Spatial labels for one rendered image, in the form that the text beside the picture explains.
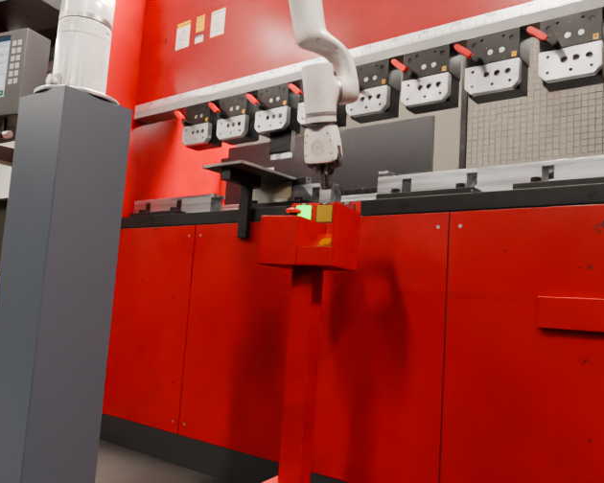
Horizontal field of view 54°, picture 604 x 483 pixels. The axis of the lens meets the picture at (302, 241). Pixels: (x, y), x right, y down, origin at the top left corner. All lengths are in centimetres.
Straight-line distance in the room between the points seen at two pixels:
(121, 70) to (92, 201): 147
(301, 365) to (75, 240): 59
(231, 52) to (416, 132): 79
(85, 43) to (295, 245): 67
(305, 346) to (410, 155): 118
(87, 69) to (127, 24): 142
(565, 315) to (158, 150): 199
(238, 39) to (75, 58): 104
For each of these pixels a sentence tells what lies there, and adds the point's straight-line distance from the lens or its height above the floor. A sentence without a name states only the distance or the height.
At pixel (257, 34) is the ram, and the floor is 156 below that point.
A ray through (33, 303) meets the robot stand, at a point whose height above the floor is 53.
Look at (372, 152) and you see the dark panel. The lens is 253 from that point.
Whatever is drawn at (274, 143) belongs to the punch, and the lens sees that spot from 217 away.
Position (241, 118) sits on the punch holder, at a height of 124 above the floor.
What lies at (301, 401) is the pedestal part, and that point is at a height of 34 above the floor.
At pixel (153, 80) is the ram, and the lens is 276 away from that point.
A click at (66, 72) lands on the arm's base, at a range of 150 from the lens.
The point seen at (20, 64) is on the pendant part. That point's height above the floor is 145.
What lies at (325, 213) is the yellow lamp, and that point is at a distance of 158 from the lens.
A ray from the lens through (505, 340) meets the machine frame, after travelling 150.
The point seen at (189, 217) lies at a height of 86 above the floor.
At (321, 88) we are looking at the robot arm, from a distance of 162.
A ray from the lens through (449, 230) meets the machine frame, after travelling 157.
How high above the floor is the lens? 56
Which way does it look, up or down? 6 degrees up
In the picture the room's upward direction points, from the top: 4 degrees clockwise
